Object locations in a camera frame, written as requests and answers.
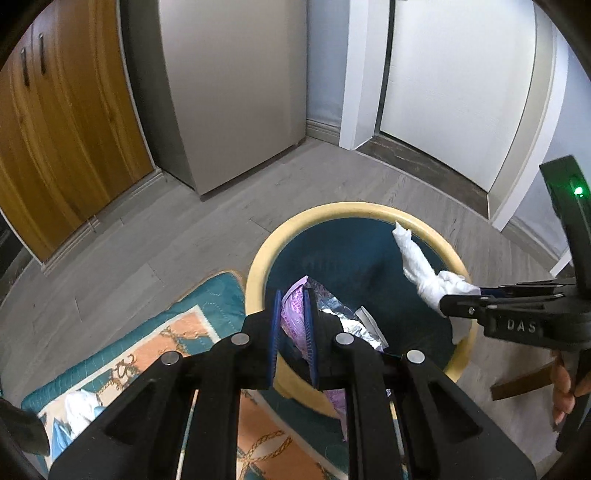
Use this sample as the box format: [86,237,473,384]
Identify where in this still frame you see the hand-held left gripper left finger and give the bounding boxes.
[48,290,283,480]

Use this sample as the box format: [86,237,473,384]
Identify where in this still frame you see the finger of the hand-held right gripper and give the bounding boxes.
[440,294,497,324]
[478,281,571,300]

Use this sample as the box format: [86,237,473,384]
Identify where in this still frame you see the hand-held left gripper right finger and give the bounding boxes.
[305,286,539,480]

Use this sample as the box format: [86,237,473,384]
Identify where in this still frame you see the purple foil snack wrapper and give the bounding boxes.
[281,275,393,444]

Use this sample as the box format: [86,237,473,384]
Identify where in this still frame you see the white tissue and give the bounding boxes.
[392,220,482,344]

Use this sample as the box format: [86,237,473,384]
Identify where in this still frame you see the teal bin with yellow rim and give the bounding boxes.
[245,201,478,418]

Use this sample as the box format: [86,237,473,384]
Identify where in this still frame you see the blue and white plastic bag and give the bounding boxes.
[46,389,106,462]

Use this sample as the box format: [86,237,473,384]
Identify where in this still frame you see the person's right hand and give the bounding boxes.
[551,351,578,433]

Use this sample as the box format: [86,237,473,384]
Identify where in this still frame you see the teal and orange patterned rug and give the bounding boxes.
[21,271,411,480]

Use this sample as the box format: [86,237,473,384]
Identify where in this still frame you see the white door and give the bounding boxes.
[379,0,539,193]

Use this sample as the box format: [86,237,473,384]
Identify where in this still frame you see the grey refrigerator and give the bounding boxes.
[120,0,308,200]

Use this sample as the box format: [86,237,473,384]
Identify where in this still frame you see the dark rounded object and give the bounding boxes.
[0,398,51,457]

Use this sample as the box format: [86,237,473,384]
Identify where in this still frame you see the black cabinet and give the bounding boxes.
[0,210,28,296]

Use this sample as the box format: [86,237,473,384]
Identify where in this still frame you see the wooden cabinet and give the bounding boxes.
[0,0,155,264]

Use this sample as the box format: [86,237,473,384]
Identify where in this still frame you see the white door frame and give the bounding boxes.
[339,0,571,232]

